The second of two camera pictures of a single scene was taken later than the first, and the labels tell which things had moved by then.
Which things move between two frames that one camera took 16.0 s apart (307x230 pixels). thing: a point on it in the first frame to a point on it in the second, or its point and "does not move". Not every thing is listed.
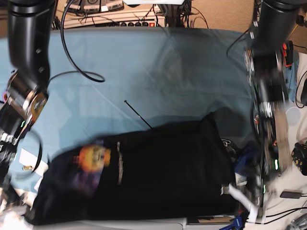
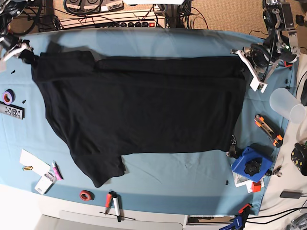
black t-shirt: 179,169 to 104,108
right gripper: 257,212 to 261,61
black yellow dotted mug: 299,157 does not move
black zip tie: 125,101 to 116,215
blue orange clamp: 240,222 does not move
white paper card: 27,159 does not move
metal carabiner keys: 225,142 to 232,151
